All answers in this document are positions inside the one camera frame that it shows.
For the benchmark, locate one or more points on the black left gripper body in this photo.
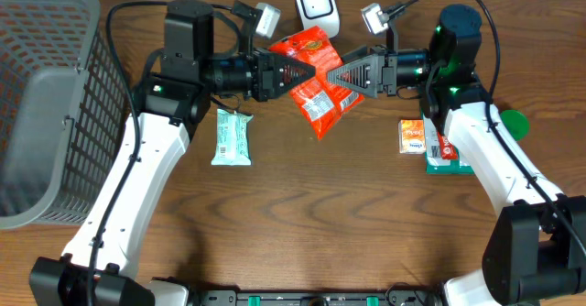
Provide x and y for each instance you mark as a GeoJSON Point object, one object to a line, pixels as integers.
{"type": "Point", "coordinates": [235, 75]}

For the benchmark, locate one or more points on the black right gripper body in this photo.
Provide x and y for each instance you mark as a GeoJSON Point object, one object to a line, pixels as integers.
{"type": "Point", "coordinates": [412, 70]}

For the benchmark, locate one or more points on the red snack packet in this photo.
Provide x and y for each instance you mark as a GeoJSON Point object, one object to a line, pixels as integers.
{"type": "Point", "coordinates": [322, 103]}

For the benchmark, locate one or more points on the teal white snack packet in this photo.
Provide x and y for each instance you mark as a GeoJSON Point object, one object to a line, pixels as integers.
{"type": "Point", "coordinates": [232, 147]}

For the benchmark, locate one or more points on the orange snack packet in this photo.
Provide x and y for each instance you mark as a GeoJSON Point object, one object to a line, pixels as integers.
{"type": "Point", "coordinates": [411, 136]}

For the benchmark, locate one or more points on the red stick sachet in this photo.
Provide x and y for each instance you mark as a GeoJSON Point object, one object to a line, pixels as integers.
{"type": "Point", "coordinates": [447, 150]}

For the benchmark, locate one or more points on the green white packet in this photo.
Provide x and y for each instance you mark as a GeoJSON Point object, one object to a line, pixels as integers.
{"type": "Point", "coordinates": [437, 165]}

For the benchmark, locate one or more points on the green lid seasoning jar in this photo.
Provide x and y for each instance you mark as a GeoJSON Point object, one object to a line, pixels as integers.
{"type": "Point", "coordinates": [516, 123]}

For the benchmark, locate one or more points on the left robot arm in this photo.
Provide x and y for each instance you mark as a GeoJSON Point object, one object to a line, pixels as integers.
{"type": "Point", "coordinates": [208, 53]}

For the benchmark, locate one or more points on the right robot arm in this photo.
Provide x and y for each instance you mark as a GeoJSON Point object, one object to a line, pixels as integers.
{"type": "Point", "coordinates": [537, 248]}

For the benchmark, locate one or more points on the white barcode scanner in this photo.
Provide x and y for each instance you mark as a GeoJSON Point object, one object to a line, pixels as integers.
{"type": "Point", "coordinates": [320, 13]}

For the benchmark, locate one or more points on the grey plastic mesh basket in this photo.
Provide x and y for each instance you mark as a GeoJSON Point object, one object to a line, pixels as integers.
{"type": "Point", "coordinates": [62, 111]}

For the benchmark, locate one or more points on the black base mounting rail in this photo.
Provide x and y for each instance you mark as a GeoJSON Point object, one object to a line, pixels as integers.
{"type": "Point", "coordinates": [397, 296]}

